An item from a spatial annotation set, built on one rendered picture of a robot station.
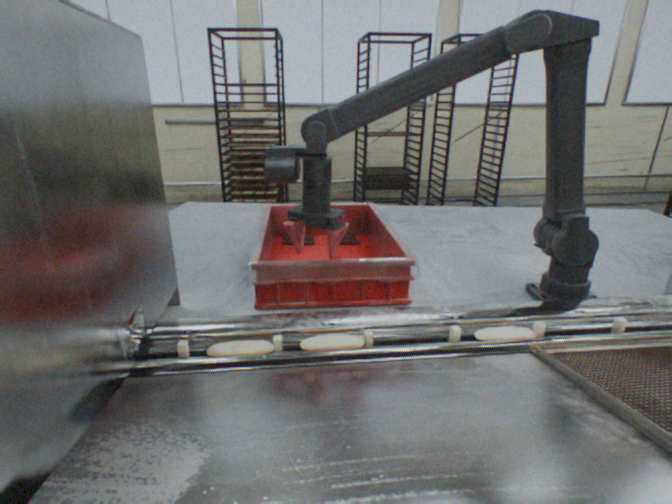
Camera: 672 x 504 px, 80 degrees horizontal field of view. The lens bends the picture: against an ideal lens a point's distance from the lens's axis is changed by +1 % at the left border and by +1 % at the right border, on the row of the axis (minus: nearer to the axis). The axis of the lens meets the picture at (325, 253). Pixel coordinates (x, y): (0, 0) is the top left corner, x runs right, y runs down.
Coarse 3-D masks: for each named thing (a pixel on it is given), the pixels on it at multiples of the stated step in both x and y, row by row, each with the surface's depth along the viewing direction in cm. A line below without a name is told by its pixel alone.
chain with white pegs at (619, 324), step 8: (616, 320) 66; (624, 320) 65; (456, 328) 63; (536, 328) 64; (544, 328) 64; (616, 328) 66; (624, 328) 66; (280, 336) 61; (368, 336) 61; (456, 336) 63; (536, 336) 65; (544, 336) 66; (184, 344) 59; (280, 344) 60; (368, 344) 62; (400, 344) 64; (184, 352) 59
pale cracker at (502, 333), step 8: (488, 328) 65; (496, 328) 65; (504, 328) 65; (512, 328) 65; (520, 328) 65; (528, 328) 65; (480, 336) 64; (488, 336) 63; (496, 336) 63; (504, 336) 63; (512, 336) 63; (520, 336) 63; (528, 336) 63
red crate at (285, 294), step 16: (272, 240) 117; (320, 240) 117; (368, 240) 117; (272, 256) 105; (288, 256) 105; (304, 256) 105; (320, 256) 105; (336, 256) 105; (352, 256) 105; (368, 256) 105; (256, 288) 80; (272, 288) 77; (288, 288) 78; (304, 288) 78; (320, 288) 78; (336, 288) 78; (352, 288) 79; (368, 288) 79; (384, 288) 79; (400, 288) 79; (256, 304) 78; (272, 304) 78; (288, 304) 78; (304, 304) 78; (320, 304) 79; (336, 304) 79; (352, 304) 79; (368, 304) 79; (384, 304) 80; (400, 304) 81
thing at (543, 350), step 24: (648, 336) 56; (552, 360) 50; (576, 360) 52; (600, 360) 51; (624, 360) 51; (648, 360) 51; (576, 384) 46; (600, 384) 46; (624, 384) 46; (648, 384) 45; (624, 408) 39; (648, 408) 41; (648, 432) 37
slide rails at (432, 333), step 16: (608, 320) 69; (640, 320) 69; (656, 320) 69; (304, 336) 64; (384, 336) 64; (400, 336) 64; (416, 336) 64; (432, 336) 65; (448, 336) 65; (464, 336) 65; (560, 336) 65; (576, 336) 65; (144, 352) 60; (160, 352) 60; (176, 352) 61; (192, 352) 61; (272, 352) 60; (288, 352) 60
